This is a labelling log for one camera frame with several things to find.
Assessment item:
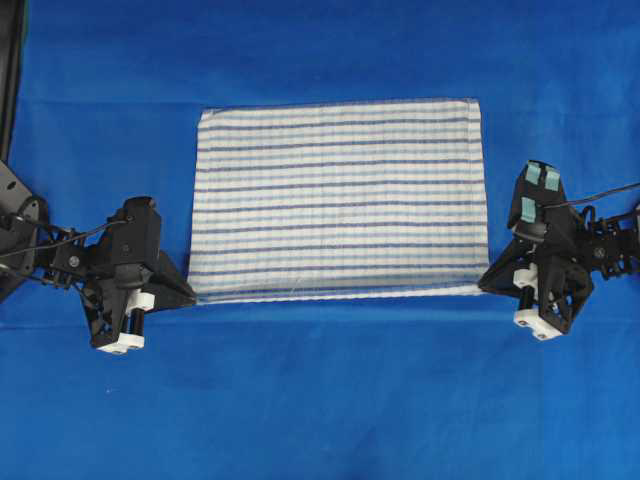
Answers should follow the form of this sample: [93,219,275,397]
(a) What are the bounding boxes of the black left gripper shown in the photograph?
[81,234,196,355]

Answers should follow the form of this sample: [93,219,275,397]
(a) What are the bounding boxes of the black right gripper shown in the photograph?
[477,207,593,341]

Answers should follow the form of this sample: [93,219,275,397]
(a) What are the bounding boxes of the blue striped white towel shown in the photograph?
[188,98,489,304]

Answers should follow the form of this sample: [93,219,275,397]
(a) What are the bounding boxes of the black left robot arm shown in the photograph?
[1,165,196,355]

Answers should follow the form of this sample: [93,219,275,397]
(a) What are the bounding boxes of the blue table cloth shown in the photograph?
[1,1,639,479]

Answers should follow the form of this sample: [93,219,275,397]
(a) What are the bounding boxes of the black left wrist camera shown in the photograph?
[109,197,161,289]

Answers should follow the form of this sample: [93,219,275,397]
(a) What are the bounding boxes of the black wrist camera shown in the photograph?
[507,160,566,243]
[109,197,161,289]

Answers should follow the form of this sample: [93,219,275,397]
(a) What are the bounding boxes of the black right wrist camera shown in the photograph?
[507,160,566,243]

